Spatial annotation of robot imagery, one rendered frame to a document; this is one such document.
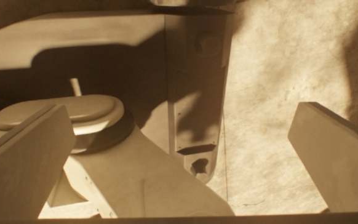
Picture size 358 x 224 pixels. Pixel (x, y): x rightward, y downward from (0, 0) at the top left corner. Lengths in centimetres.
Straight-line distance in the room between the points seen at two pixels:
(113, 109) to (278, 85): 65
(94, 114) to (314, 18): 74
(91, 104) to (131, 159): 12
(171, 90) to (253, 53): 36
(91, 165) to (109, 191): 6
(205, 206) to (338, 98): 97
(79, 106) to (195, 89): 25
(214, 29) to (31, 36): 35
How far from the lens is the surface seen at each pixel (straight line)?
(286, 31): 80
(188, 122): 53
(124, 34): 45
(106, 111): 36
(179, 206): 22
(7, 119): 41
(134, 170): 31
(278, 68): 83
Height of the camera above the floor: 61
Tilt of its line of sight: 57 degrees down
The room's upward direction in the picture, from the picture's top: 157 degrees clockwise
